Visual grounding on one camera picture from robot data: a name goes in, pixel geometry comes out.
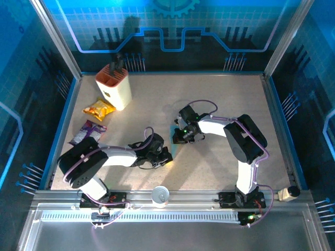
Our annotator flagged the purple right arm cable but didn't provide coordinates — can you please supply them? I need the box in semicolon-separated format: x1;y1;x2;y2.
186;100;274;228

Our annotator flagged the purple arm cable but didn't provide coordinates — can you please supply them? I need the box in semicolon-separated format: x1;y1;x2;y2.
186;100;274;228
62;127;155;229

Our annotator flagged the white paper cup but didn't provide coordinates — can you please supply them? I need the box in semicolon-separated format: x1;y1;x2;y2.
151;185;170;209

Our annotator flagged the small controller board with wires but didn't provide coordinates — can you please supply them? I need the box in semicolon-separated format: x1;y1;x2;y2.
238;210;264;227
90;204;112;230

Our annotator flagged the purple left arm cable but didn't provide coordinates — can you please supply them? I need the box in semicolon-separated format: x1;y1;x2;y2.
62;127;155;229

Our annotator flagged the aluminium frame post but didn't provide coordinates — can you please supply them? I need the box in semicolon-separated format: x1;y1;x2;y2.
30;0;83;81
263;0;315;78

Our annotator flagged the white slotted cable duct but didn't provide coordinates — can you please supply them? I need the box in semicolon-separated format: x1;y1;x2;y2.
40;211;241;224

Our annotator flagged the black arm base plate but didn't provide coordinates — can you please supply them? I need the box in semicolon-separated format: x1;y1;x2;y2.
218;191;267;209
79;192;128;209

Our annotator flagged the cream knife block orange top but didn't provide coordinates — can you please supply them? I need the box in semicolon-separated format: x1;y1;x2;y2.
94;64;133;111

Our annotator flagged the light blue paper sheet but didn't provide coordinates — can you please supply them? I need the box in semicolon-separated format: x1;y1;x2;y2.
169;124;182;153

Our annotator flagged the purple snack bag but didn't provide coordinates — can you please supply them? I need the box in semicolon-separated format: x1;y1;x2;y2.
68;119;108;146

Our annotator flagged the blue-edged aluminium side rail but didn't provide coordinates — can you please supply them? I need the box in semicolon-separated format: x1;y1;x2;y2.
261;74;309;191
38;75;82;190

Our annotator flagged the yellow snack bag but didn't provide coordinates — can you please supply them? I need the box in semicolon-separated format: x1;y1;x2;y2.
82;97;117;122

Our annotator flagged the aluminium table rail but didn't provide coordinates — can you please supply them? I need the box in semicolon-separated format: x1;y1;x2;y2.
30;189;314;210

